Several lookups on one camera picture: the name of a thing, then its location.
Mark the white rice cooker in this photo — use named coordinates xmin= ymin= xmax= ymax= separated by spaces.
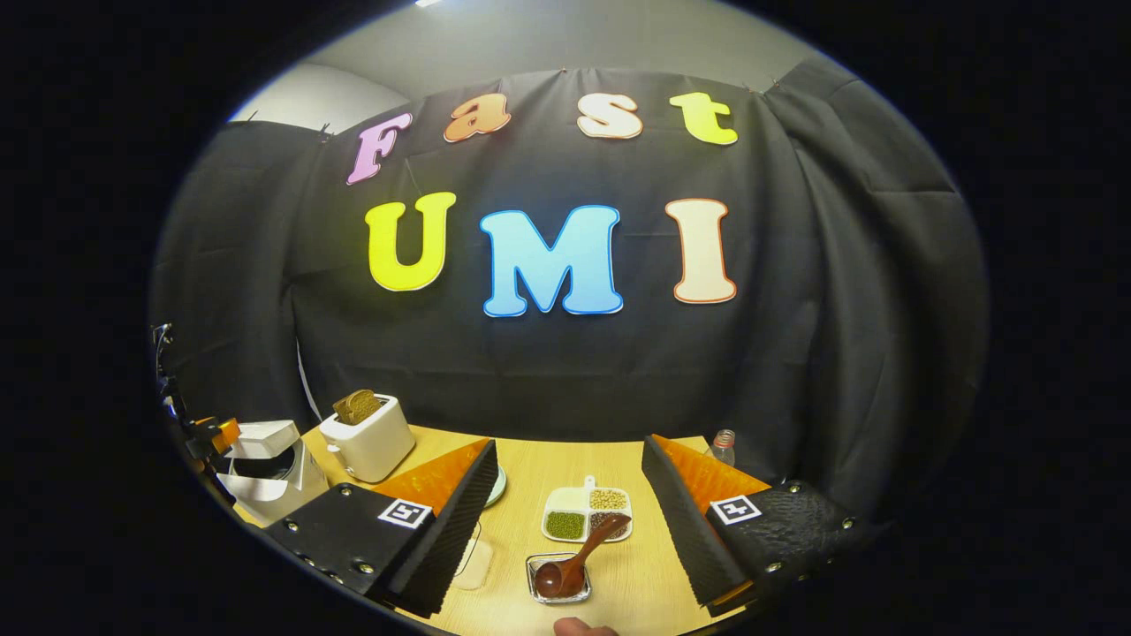
xmin=215 ymin=420 xmax=330 ymax=528

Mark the white divided rice and bean dish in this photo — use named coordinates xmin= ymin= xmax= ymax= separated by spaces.
xmin=541 ymin=475 xmax=634 ymax=543

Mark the clear rectangular tray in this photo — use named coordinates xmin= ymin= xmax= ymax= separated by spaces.
xmin=452 ymin=521 xmax=496 ymax=591

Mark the white toaster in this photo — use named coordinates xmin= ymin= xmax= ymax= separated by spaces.
xmin=318 ymin=393 xmax=417 ymax=484

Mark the black backdrop cloth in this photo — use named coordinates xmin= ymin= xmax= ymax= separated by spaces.
xmin=148 ymin=57 xmax=991 ymax=522

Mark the white power cable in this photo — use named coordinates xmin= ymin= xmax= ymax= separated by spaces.
xmin=294 ymin=340 xmax=326 ymax=425

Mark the dark brown wooden spoon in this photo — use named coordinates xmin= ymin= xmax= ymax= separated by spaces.
xmin=533 ymin=514 xmax=631 ymax=600

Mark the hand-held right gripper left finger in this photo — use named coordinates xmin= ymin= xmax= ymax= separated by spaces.
xmin=263 ymin=439 xmax=500 ymax=619

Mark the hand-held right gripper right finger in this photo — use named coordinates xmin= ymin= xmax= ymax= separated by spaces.
xmin=641 ymin=435 xmax=889 ymax=617

